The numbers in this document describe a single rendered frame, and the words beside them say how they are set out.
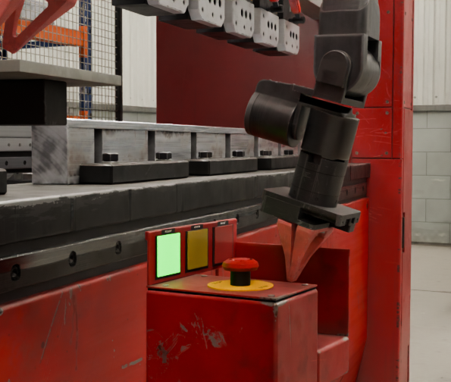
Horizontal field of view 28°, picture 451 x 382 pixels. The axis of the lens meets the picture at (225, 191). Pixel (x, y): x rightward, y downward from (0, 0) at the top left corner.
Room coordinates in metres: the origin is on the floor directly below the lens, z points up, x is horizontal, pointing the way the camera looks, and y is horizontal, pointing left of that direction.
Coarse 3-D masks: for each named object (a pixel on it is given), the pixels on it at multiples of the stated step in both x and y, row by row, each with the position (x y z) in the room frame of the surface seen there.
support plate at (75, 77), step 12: (0, 60) 0.71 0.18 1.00; (12, 60) 0.71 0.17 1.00; (24, 60) 0.71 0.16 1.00; (0, 72) 0.71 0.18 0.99; (12, 72) 0.71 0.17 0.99; (24, 72) 0.71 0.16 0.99; (36, 72) 0.73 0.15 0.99; (48, 72) 0.75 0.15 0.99; (60, 72) 0.76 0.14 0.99; (72, 72) 0.78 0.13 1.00; (84, 72) 0.80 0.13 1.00; (96, 72) 0.83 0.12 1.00; (72, 84) 0.85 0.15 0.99; (84, 84) 0.85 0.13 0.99; (96, 84) 0.85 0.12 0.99; (108, 84) 0.85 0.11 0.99; (120, 84) 0.87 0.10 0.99
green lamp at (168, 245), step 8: (160, 240) 0.98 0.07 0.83; (168, 240) 0.99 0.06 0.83; (176, 240) 1.00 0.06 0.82; (160, 248) 0.98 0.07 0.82; (168, 248) 0.99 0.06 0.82; (176, 248) 1.00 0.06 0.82; (160, 256) 0.98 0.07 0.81; (168, 256) 0.99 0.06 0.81; (176, 256) 1.00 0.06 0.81; (160, 264) 0.98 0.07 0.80; (168, 264) 0.99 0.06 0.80; (176, 264) 1.00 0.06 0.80; (160, 272) 0.98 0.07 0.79; (168, 272) 0.99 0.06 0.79; (176, 272) 1.00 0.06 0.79
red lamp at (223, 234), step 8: (232, 224) 1.12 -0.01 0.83; (216, 232) 1.08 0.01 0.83; (224, 232) 1.10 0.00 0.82; (232, 232) 1.12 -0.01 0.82; (216, 240) 1.08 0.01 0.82; (224, 240) 1.10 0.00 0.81; (232, 240) 1.12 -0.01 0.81; (216, 248) 1.08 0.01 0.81; (224, 248) 1.10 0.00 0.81; (232, 248) 1.12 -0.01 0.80; (216, 256) 1.08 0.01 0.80; (224, 256) 1.10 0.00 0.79; (232, 256) 1.12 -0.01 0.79
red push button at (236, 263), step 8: (224, 264) 0.96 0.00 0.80; (232, 264) 0.95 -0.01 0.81; (240, 264) 0.95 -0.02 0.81; (248, 264) 0.95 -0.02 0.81; (256, 264) 0.96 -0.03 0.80; (232, 272) 0.96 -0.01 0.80; (240, 272) 0.95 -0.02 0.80; (248, 272) 0.96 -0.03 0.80; (232, 280) 0.96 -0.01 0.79; (240, 280) 0.95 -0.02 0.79; (248, 280) 0.96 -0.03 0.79
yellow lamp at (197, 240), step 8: (192, 232) 1.03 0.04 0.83; (200, 232) 1.05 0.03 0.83; (192, 240) 1.03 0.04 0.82; (200, 240) 1.05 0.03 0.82; (192, 248) 1.03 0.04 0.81; (200, 248) 1.05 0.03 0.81; (192, 256) 1.03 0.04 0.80; (200, 256) 1.05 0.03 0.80; (192, 264) 1.03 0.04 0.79; (200, 264) 1.05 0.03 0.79
